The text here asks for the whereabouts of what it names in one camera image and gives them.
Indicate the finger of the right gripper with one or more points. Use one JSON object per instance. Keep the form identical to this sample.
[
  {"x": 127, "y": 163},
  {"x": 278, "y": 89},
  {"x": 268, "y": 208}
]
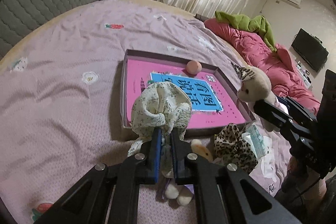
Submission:
[{"x": 273, "y": 118}]

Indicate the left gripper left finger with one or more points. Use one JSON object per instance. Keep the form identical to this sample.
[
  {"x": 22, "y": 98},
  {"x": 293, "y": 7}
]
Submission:
[{"x": 109, "y": 194}]

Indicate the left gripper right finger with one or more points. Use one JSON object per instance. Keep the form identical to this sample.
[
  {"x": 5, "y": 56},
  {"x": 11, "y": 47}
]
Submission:
[{"x": 224, "y": 194}]

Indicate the beige bear pink dress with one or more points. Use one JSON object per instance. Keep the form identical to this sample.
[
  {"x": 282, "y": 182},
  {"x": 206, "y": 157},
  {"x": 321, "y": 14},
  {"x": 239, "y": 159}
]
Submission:
[{"x": 255, "y": 86}]

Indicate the green tissue pack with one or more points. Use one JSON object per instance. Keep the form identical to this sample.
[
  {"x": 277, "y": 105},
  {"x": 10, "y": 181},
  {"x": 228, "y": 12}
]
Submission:
[{"x": 256, "y": 141}]

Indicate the leopard print scrunchie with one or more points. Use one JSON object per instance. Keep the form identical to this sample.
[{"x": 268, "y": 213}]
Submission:
[{"x": 231, "y": 147}]

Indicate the pink makeup sponge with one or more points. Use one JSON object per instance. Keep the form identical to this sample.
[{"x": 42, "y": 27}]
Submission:
[{"x": 193, "y": 67}]

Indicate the floral cream scrunchie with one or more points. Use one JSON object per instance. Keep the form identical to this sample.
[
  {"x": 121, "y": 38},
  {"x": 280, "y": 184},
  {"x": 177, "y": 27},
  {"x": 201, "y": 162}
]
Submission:
[{"x": 161, "y": 105}]

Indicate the beige bear purple dress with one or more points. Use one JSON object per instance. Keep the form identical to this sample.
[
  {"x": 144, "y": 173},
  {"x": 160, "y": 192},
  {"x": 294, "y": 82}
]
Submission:
[{"x": 183, "y": 194}]

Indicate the pink red quilt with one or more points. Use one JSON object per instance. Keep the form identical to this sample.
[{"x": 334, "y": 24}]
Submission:
[{"x": 278, "y": 66}]

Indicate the pink blue book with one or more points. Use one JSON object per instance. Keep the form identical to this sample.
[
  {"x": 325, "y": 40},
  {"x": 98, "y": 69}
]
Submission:
[{"x": 213, "y": 99}]

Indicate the black television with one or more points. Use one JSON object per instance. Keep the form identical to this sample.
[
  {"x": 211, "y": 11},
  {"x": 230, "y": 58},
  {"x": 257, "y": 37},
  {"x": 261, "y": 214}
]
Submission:
[{"x": 310, "y": 49}]

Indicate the green blanket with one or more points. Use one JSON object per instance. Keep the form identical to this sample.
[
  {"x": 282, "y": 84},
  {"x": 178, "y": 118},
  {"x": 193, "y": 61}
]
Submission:
[{"x": 259, "y": 25}]

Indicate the purple patterned bed sheet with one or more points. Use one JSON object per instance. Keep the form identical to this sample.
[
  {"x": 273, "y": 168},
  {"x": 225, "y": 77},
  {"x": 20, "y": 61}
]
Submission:
[{"x": 60, "y": 92}]

